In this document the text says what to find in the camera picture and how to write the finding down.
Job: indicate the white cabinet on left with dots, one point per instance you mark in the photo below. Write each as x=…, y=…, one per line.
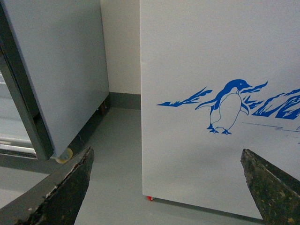
x=53, y=74

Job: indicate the red freezer caster wheel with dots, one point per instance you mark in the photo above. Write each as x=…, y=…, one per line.
x=150, y=198

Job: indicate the white blue chest freezer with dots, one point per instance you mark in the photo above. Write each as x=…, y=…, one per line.
x=217, y=77

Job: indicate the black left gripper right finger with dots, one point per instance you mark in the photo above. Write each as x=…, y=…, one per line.
x=275, y=192

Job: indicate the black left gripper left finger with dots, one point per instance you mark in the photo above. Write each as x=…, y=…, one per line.
x=57, y=199

